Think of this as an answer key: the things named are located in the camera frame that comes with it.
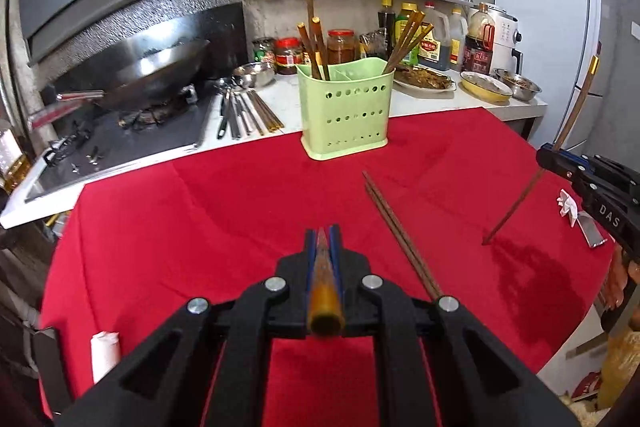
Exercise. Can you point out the white air fryer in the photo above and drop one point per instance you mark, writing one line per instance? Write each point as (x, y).
(507, 37)

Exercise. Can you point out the plate of cooked food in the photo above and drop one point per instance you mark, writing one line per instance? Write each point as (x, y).
(425, 79)

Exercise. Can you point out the dark sauce jar red lid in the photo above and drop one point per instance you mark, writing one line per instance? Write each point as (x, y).
(289, 57)

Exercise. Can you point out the green bottle yellow cap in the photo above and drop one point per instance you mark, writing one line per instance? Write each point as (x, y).
(402, 24)

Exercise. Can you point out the black gas stove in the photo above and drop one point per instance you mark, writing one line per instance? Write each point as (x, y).
(130, 137)

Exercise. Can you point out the chili sauce jar red lid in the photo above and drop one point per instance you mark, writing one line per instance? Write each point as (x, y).
(341, 49)

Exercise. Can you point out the white bottle yellow cap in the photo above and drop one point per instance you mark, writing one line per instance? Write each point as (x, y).
(456, 42)

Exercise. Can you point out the steel wok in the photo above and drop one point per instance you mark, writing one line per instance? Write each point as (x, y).
(150, 72)

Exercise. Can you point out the white crumpled tissue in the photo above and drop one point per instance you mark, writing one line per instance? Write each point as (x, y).
(569, 207)

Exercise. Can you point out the cream fluffy clothing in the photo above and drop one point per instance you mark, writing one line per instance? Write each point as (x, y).
(622, 357)

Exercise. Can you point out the red tablecloth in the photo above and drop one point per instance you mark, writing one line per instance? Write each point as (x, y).
(200, 232)

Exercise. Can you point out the white refrigerator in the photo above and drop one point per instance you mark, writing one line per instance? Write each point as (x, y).
(545, 7)

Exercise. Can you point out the row of steel cutlery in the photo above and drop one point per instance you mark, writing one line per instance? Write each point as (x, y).
(247, 109)

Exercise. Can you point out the cooking oil bottle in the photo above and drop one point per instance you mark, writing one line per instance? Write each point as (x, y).
(12, 162)

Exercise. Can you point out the yellow bowl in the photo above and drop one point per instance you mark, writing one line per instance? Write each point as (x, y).
(485, 87)

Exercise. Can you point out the dark plastic bag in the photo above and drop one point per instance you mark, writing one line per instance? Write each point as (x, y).
(372, 44)

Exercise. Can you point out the green perforated utensil holder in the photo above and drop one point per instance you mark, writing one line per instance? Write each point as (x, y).
(345, 117)

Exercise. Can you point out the small steel bowl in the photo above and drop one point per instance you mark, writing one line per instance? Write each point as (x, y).
(254, 74)

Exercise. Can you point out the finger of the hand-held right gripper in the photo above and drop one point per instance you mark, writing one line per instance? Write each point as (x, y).
(575, 158)
(552, 164)

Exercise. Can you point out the green label jar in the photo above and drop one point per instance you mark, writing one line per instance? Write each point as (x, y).
(264, 51)

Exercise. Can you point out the large dark vinegar jug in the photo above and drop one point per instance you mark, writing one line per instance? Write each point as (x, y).
(436, 42)

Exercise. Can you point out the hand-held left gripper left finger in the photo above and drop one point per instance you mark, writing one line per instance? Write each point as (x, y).
(310, 257)

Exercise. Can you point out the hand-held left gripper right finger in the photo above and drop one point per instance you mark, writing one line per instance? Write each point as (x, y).
(337, 257)

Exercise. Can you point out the person's right hand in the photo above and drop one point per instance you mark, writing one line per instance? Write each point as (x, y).
(625, 279)

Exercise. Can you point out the dark soy bottle yellow cap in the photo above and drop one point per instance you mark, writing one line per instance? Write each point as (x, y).
(386, 22)

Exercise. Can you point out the wooden chopstick gold cap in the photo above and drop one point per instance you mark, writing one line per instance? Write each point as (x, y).
(325, 307)
(309, 54)
(311, 32)
(400, 240)
(322, 54)
(515, 205)
(402, 41)
(409, 41)
(415, 47)
(400, 228)

